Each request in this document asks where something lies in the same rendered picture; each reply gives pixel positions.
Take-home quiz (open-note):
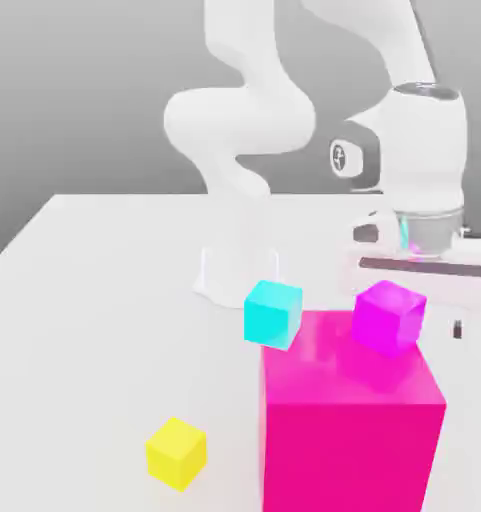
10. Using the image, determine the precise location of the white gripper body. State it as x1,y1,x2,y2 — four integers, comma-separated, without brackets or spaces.
338,238,481,318

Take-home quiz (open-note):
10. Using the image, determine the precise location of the small magenta cube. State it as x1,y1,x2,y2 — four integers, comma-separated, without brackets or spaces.
350,279,428,360

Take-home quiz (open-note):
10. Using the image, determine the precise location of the small cyan cube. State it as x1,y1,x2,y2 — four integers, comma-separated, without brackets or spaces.
242,279,304,352

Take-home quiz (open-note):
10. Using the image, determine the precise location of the small yellow cube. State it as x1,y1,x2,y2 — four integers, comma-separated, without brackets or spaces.
144,416,208,494

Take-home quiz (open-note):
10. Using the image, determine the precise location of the large pink box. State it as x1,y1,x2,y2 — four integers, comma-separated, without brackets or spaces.
258,309,448,512

